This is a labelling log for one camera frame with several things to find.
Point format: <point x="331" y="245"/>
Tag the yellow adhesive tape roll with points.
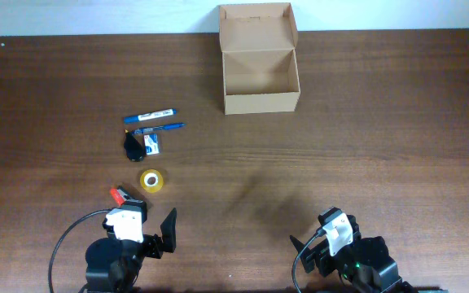
<point x="151" y="181"/>

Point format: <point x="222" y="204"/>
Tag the blue whiteboard marker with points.
<point x="149" y="116"/>

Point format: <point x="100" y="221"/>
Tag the red black stapler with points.
<point x="120" y="195"/>

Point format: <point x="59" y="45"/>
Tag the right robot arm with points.
<point x="365" y="263"/>

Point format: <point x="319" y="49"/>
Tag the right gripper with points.
<point x="316" y="256"/>

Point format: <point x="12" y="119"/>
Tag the black binder clip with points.
<point x="133" y="149"/>

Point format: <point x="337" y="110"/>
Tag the cardboard box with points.
<point x="258" y="47"/>

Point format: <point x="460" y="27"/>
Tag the blue ballpoint pen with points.
<point x="146" y="130"/>

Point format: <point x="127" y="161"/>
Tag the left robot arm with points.
<point x="114" y="262"/>

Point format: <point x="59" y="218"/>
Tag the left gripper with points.
<point x="153" y="245"/>

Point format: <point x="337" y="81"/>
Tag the blue white staples box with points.
<point x="151" y="143"/>

